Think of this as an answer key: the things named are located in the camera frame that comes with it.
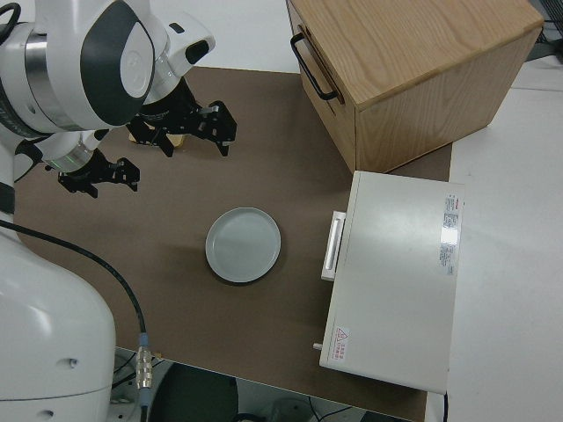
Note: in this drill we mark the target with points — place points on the wooden mug tree stand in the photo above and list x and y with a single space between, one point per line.
179 140

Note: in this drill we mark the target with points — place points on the black round object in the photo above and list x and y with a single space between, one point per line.
198 395

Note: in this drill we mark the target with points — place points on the wooden drawer cabinet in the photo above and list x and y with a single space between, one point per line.
418 66

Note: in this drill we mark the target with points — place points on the cream toaster oven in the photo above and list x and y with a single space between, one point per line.
396 285

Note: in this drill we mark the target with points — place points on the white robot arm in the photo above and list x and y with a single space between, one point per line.
66 147
53 334

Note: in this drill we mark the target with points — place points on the brown table mat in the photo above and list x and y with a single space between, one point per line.
176 264

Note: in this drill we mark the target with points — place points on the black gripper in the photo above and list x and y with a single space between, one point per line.
173 114
100 167

